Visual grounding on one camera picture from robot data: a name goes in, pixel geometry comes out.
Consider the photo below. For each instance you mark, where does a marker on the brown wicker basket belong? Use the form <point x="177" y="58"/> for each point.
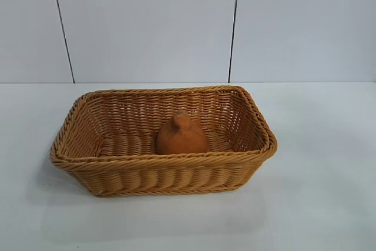
<point x="164" y="174"/>

